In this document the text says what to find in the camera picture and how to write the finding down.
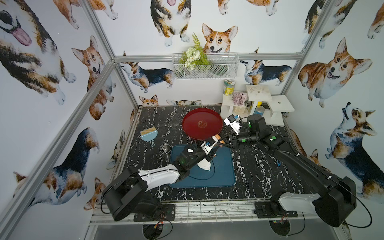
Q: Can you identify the purple flower pot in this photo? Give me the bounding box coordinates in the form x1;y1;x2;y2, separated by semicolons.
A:
232;91;248;115

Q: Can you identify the blue bottle yellow cap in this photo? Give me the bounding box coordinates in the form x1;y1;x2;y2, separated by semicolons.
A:
254;102;265;116

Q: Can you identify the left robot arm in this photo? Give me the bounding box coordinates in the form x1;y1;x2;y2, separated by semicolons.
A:
102;144;220;222

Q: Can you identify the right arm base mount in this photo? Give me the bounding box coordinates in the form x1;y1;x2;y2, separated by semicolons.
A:
254;201;298;219

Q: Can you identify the artificial green white plant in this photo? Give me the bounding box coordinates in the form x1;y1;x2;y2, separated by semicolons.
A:
179;33;211;71

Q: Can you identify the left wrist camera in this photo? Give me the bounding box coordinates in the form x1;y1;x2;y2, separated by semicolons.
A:
200;138;218;155

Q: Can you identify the white dough piece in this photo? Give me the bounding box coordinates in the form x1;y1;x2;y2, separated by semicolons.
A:
198;159;211;171

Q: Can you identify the yellow green can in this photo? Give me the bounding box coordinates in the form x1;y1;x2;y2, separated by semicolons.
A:
224;79;236;96

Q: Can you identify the round red tray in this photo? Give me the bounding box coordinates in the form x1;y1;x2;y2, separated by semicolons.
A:
182;108;223;140

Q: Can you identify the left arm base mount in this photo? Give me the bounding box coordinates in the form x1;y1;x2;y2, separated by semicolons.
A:
134;204;176;222

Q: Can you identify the wooden dough roller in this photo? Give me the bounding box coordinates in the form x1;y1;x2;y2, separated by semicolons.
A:
212;135;231;148

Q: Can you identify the blue rectangular tray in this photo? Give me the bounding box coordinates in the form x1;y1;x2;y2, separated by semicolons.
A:
170;147;236;188

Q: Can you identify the white wire wall basket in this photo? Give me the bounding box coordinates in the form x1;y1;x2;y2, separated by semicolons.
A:
172;53;240;79

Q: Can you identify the white tiered shelf stand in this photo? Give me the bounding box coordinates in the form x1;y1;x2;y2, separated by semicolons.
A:
221;85;295;127

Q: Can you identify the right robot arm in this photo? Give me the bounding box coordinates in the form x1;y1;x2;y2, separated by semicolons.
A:
224;115;357;227

